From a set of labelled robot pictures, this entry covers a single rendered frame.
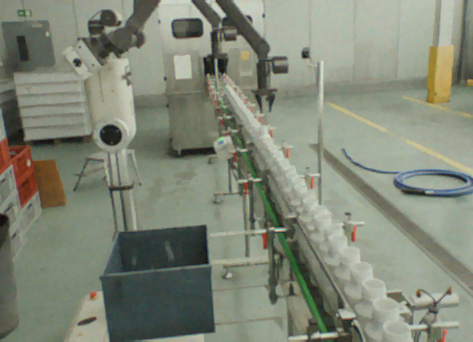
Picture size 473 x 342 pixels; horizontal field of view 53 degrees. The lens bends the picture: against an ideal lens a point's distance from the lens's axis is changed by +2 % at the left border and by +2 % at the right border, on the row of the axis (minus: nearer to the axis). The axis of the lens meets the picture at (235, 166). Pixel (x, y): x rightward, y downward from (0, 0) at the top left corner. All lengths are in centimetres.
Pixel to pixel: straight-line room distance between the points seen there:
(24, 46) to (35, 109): 426
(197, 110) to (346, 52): 669
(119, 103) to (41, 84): 611
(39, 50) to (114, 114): 1019
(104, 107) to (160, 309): 99
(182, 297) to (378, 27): 1156
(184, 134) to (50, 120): 264
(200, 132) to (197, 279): 508
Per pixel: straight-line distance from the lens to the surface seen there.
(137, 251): 170
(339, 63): 1235
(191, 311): 144
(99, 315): 258
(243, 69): 632
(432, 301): 101
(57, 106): 817
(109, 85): 208
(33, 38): 1228
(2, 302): 303
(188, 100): 632
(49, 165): 493
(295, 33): 1205
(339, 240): 101
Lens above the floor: 158
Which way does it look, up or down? 16 degrees down
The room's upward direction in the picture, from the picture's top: 3 degrees counter-clockwise
